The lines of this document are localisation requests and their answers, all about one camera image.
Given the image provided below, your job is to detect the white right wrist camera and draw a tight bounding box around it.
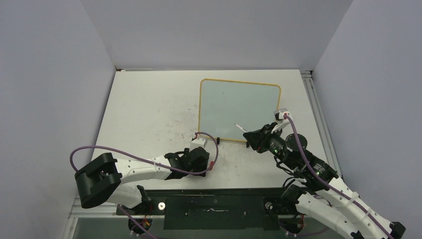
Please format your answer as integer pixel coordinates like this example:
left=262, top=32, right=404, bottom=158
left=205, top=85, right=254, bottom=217
left=274, top=108, right=290, bottom=123

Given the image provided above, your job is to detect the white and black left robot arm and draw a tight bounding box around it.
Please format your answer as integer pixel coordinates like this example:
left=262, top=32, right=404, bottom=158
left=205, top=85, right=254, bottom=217
left=75, top=146, right=210, bottom=215

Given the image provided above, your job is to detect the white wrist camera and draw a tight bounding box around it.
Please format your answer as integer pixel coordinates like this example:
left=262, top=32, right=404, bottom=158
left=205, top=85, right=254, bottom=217
left=274, top=108, right=290, bottom=123
left=189, top=137, right=208, bottom=151

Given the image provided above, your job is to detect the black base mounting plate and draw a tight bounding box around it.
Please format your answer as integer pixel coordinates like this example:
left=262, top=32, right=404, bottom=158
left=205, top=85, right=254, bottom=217
left=125, top=188, right=303, bottom=231

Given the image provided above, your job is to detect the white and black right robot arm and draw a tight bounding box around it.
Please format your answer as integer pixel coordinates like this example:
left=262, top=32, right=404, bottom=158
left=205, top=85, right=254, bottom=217
left=243, top=120, right=406, bottom=239

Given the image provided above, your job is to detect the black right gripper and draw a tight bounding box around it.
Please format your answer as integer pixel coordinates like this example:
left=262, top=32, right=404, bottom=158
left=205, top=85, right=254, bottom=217
left=243, top=121, right=296, bottom=169

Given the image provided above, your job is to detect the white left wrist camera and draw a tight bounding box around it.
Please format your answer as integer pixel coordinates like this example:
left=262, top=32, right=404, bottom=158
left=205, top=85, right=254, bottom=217
left=189, top=137, right=208, bottom=151

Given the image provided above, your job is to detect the yellow-framed whiteboard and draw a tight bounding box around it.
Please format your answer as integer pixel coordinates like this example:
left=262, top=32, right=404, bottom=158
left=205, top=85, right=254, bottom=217
left=198, top=79, right=282, bottom=142

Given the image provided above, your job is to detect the aluminium frame rail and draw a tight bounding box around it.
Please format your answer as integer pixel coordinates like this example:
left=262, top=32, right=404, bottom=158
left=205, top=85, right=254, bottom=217
left=300, top=70, right=342, bottom=177

